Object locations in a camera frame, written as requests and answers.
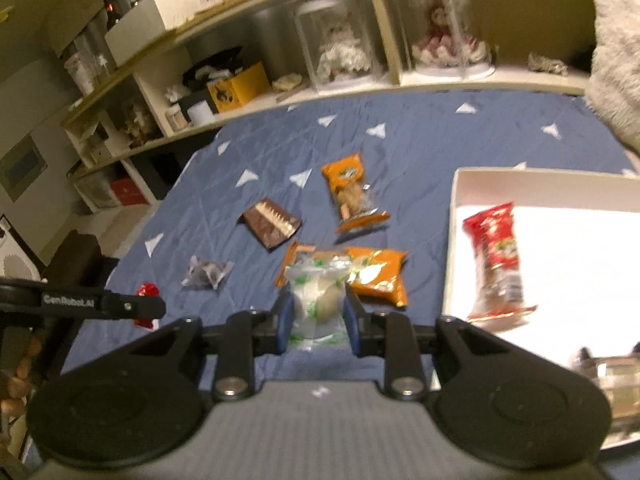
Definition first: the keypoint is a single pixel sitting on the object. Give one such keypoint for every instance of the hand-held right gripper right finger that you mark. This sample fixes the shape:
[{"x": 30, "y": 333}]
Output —
[{"x": 352, "y": 317}]

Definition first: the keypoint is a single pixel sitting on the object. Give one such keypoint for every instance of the crumpled beige ornament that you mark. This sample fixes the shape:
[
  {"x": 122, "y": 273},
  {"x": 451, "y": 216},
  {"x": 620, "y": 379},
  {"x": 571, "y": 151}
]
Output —
[{"x": 547, "y": 64}]

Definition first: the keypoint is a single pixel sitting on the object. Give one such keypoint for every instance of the fluffy white pillow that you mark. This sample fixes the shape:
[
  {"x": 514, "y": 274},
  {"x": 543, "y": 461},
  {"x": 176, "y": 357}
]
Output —
[{"x": 617, "y": 60}]

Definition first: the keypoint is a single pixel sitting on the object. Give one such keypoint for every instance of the white cup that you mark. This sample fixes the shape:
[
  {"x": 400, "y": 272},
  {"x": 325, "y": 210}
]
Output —
[{"x": 201, "y": 113}]

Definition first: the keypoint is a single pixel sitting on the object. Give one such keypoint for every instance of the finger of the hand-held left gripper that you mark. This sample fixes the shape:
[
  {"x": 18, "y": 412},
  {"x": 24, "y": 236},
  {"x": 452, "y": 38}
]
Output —
[{"x": 100, "y": 302}]

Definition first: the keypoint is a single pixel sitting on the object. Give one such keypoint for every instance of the wooden shelf unit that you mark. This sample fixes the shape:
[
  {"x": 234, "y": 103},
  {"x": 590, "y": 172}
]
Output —
[{"x": 200, "y": 30}]

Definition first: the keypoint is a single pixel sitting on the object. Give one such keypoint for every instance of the orange snack packet clear end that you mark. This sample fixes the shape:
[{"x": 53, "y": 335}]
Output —
[{"x": 350, "y": 185}]

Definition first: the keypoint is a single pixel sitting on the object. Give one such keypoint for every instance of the small jar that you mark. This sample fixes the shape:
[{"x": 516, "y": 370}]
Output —
[{"x": 176, "y": 117}]

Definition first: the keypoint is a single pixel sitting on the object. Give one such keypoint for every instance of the brown figurine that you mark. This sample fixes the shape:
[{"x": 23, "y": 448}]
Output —
[{"x": 137, "y": 122}]

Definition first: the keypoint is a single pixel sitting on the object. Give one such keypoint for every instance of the black bag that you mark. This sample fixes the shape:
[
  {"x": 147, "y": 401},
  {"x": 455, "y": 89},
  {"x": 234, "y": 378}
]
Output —
[{"x": 212, "y": 67}]

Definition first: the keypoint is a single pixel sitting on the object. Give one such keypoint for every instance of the small red wrapper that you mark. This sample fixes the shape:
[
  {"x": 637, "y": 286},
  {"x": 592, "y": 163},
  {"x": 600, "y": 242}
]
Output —
[{"x": 148, "y": 289}]

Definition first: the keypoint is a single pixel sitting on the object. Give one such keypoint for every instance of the red box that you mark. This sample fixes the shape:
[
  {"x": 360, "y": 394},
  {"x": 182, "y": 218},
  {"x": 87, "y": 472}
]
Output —
[{"x": 130, "y": 191}]

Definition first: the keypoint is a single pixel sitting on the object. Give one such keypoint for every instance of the red snack packet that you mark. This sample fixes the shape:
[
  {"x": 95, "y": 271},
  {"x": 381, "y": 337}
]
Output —
[{"x": 497, "y": 260}]

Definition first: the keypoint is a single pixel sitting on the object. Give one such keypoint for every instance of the red dress doll case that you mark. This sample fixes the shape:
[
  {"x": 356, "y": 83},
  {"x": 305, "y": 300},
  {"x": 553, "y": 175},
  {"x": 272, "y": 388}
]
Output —
[{"x": 440, "y": 30}]

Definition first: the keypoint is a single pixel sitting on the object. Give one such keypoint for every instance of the beige shell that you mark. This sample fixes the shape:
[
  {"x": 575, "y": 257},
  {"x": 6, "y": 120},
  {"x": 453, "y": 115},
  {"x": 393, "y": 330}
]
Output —
[{"x": 287, "y": 82}]

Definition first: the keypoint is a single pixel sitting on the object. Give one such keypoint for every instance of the blue quilted blanket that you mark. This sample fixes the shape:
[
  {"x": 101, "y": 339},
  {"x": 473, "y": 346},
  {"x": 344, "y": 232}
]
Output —
[{"x": 425, "y": 145}]

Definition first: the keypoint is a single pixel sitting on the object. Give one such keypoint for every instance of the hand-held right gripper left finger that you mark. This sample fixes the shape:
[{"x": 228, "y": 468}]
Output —
[{"x": 286, "y": 317}]

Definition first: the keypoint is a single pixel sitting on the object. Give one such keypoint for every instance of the long white box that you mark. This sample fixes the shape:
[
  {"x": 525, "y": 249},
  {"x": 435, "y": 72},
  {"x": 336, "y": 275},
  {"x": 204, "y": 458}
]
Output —
[{"x": 165, "y": 15}]

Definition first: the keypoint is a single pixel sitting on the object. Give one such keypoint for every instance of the yellow box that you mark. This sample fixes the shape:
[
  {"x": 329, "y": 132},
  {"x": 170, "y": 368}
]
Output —
[{"x": 237, "y": 87}]

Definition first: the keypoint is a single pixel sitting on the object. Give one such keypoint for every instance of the wide orange snack packet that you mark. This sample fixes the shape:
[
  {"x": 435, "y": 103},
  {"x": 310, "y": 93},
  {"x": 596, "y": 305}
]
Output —
[{"x": 377, "y": 275}]

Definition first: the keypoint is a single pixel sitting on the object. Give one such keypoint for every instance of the white dress doll case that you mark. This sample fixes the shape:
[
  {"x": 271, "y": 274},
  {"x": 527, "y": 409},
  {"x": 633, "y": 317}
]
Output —
[{"x": 340, "y": 45}]

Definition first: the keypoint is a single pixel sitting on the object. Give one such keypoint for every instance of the grey storage bin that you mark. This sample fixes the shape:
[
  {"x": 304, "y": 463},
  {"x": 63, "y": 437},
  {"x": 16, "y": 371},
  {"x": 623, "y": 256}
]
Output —
[{"x": 97, "y": 191}]

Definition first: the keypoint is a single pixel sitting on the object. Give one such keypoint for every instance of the white cardboard box tray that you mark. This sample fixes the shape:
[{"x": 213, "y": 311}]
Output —
[{"x": 575, "y": 270}]

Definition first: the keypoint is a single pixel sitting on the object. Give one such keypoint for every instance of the green white snack packet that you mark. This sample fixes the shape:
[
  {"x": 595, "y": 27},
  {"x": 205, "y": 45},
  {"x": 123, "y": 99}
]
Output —
[{"x": 317, "y": 295}]

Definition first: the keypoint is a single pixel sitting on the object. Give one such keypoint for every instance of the clear glass jars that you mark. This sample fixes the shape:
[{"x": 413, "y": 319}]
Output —
[{"x": 90, "y": 60}]

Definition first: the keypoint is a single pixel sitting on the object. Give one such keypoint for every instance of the clear brown cake packet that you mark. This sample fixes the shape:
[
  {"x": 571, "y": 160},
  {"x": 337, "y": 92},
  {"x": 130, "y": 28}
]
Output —
[{"x": 615, "y": 385}]

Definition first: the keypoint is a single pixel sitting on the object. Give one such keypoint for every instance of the dark cloth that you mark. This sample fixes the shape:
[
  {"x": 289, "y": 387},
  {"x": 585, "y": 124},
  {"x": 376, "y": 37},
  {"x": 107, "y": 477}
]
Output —
[{"x": 80, "y": 260}]

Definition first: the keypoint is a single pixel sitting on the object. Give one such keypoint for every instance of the brown chocolate wafer packet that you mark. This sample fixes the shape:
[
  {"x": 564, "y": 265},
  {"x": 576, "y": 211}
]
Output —
[{"x": 272, "y": 222}]

